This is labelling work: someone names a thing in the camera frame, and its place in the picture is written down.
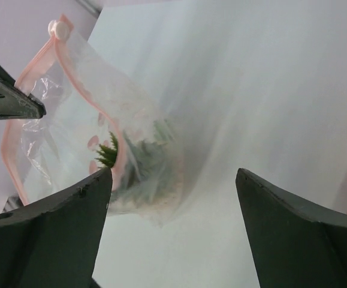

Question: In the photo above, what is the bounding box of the toy pineapple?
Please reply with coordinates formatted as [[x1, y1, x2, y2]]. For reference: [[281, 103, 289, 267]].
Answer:
[[96, 119, 183, 210]]

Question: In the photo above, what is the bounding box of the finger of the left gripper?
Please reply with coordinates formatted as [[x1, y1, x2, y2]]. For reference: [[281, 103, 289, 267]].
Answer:
[[0, 66, 46, 120]]

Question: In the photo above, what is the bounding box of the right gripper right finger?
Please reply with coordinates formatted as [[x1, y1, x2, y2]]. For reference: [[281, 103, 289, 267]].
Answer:
[[236, 169, 347, 288]]

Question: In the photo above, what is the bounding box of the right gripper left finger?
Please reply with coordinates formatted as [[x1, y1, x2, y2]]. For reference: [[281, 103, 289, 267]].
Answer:
[[0, 168, 112, 287]]

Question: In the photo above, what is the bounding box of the clear zip top bag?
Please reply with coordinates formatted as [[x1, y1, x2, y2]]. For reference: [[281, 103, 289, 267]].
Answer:
[[1, 13, 210, 227]]

